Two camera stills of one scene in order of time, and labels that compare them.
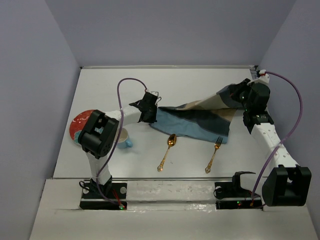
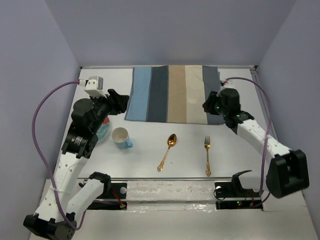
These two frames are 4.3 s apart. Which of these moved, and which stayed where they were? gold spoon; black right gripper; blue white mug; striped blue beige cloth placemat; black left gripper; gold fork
Moved: black left gripper; striped blue beige cloth placemat; gold fork; black right gripper
Stayed: blue white mug; gold spoon
